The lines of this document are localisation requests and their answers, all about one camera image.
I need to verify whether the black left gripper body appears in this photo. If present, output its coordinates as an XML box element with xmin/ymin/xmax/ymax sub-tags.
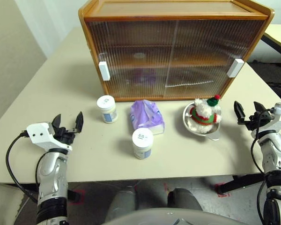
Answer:
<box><xmin>52</xmin><ymin>127</ymin><xmax>76</xmax><ymax>147</ymax></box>

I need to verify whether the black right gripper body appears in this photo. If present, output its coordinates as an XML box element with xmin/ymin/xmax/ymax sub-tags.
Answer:
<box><xmin>244</xmin><ymin>111</ymin><xmax>272</xmax><ymax>132</ymax></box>

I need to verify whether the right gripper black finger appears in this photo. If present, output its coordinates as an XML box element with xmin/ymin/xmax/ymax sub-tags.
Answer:
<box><xmin>234</xmin><ymin>100</ymin><xmax>246</xmax><ymax>124</ymax></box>
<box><xmin>253</xmin><ymin>101</ymin><xmax>271</xmax><ymax>114</ymax></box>

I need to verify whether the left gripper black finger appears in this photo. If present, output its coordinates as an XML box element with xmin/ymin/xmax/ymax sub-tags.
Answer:
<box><xmin>51</xmin><ymin>113</ymin><xmax>62</xmax><ymax>132</ymax></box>
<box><xmin>72</xmin><ymin>111</ymin><xmax>84</xmax><ymax>134</ymax></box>

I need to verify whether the white jar with blue label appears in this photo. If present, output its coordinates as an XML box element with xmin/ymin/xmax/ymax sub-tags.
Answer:
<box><xmin>132</xmin><ymin>128</ymin><xmax>154</xmax><ymax>160</ymax></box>
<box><xmin>96</xmin><ymin>95</ymin><xmax>119</xmax><ymax>124</ymax></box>

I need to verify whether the steel bowl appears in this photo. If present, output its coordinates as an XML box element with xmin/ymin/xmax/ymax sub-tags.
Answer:
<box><xmin>183</xmin><ymin>101</ymin><xmax>222</xmax><ymax>141</ymax></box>

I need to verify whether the white plush with green hat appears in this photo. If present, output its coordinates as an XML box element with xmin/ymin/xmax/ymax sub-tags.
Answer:
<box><xmin>188</xmin><ymin>94</ymin><xmax>222</xmax><ymax>134</ymax></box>

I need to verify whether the white door handle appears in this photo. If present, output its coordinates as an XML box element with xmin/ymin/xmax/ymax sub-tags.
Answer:
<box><xmin>98</xmin><ymin>61</ymin><xmax>111</xmax><ymax>82</ymax></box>
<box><xmin>226</xmin><ymin>59</ymin><xmax>245</xmax><ymax>78</ymax></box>

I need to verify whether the purple tissue pack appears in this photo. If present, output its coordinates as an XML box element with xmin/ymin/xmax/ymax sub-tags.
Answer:
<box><xmin>130</xmin><ymin>99</ymin><xmax>166</xmax><ymax>136</ymax></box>

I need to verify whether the ribbed clear sliding door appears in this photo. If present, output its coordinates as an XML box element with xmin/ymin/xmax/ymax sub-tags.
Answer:
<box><xmin>87</xmin><ymin>20</ymin><xmax>178</xmax><ymax>98</ymax></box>
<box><xmin>165</xmin><ymin>20</ymin><xmax>266</xmax><ymax>98</ymax></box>

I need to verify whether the wooden cabinet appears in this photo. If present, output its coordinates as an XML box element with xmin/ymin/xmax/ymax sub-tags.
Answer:
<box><xmin>78</xmin><ymin>0</ymin><xmax>275</xmax><ymax>103</ymax></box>

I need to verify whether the black table leg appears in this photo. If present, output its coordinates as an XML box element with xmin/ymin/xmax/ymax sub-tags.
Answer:
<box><xmin>221</xmin><ymin>174</ymin><xmax>265</xmax><ymax>194</ymax></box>

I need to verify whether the grey left robot leg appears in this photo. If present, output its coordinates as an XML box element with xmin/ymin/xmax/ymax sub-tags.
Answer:
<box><xmin>106</xmin><ymin>186</ymin><xmax>137</xmax><ymax>222</ymax></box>

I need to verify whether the grey robot leg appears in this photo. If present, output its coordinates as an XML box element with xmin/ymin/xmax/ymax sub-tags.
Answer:
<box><xmin>106</xmin><ymin>186</ymin><xmax>137</xmax><ymax>222</ymax></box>
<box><xmin>167</xmin><ymin>187</ymin><xmax>203</xmax><ymax>211</ymax></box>

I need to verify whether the grey right robot leg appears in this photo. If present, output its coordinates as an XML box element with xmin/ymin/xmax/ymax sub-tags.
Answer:
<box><xmin>167</xmin><ymin>187</ymin><xmax>203</xmax><ymax>211</ymax></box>

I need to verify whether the silver robot torso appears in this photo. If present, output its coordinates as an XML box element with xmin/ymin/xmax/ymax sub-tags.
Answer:
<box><xmin>103</xmin><ymin>207</ymin><xmax>228</xmax><ymax>225</ymax></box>

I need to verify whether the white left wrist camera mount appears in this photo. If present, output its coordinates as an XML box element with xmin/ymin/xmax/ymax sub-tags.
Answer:
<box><xmin>25</xmin><ymin>122</ymin><xmax>73</xmax><ymax>150</ymax></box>

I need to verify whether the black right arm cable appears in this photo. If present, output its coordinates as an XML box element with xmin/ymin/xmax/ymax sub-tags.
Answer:
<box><xmin>250</xmin><ymin>109</ymin><xmax>276</xmax><ymax>225</ymax></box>

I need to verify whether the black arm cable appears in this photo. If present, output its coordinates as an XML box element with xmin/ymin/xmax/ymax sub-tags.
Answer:
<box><xmin>250</xmin><ymin>109</ymin><xmax>276</xmax><ymax>225</ymax></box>
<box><xmin>5</xmin><ymin>132</ymin><xmax>38</xmax><ymax>204</ymax></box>

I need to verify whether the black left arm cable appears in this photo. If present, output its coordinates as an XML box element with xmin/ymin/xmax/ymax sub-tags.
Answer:
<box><xmin>5</xmin><ymin>132</ymin><xmax>38</xmax><ymax>204</ymax></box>

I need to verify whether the beige table with black frame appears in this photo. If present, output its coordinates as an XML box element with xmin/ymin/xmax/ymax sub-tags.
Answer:
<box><xmin>261</xmin><ymin>23</ymin><xmax>281</xmax><ymax>56</ymax></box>

